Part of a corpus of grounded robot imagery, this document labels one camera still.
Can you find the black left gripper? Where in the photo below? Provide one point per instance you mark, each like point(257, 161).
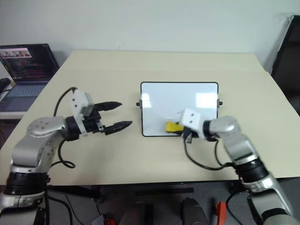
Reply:
point(92, 123)

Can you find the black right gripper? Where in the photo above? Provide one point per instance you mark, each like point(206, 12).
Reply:
point(189, 137)

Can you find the yellow whiteboard eraser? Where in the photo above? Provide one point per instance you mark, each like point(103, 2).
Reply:
point(172, 127)

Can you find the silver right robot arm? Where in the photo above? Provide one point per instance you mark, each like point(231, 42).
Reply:
point(239, 145)

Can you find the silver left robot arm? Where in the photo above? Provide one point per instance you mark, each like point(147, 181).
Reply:
point(30, 145)

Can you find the black-framed tabletop whiteboard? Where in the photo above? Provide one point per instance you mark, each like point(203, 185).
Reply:
point(168, 98)

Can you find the dark rounded shape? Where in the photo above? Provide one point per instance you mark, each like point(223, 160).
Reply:
point(194, 211)

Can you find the orange clamp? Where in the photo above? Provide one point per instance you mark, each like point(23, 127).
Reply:
point(220, 212)
point(109, 221)

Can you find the open blue-grey laptop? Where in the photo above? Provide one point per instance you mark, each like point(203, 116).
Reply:
point(25, 70)

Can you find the white side table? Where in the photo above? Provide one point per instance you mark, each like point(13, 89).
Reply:
point(11, 114)

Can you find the black object beside laptop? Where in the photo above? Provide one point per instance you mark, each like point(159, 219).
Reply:
point(4, 84)

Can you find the black office chair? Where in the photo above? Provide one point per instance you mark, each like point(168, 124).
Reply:
point(287, 61)

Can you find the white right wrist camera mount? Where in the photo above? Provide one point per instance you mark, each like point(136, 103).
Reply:
point(192, 119)

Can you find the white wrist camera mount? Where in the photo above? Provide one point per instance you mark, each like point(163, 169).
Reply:
point(192, 119)
point(80, 99)

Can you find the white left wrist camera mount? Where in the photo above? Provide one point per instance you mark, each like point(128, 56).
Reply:
point(80, 99)

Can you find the black table frame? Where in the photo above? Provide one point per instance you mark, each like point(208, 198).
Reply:
point(164, 190)

